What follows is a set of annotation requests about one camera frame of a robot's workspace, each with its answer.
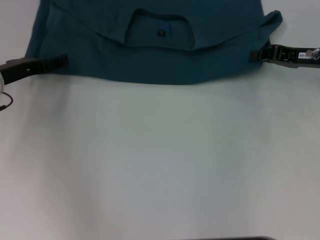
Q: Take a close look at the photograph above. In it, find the left arm maroon cable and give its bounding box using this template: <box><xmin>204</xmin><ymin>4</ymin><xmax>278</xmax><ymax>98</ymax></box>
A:
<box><xmin>0</xmin><ymin>91</ymin><xmax>14</xmax><ymax>112</ymax></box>

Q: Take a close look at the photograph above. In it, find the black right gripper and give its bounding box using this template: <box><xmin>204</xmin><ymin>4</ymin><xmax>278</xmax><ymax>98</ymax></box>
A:
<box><xmin>249</xmin><ymin>44</ymin><xmax>320</xmax><ymax>70</ymax></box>

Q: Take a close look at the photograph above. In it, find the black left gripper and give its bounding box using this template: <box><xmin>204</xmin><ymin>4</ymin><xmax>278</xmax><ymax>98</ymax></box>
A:
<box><xmin>0</xmin><ymin>54</ymin><xmax>69</xmax><ymax>85</ymax></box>

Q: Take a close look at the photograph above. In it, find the teal T-shirt with FREE print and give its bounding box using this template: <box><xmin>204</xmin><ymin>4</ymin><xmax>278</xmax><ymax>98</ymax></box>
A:
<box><xmin>24</xmin><ymin>0</ymin><xmax>284</xmax><ymax>86</ymax></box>

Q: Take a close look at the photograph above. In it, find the right arm silver plug cable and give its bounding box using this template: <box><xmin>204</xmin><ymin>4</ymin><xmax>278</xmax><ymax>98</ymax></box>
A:
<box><xmin>306</xmin><ymin>47</ymin><xmax>320</xmax><ymax>60</ymax></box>

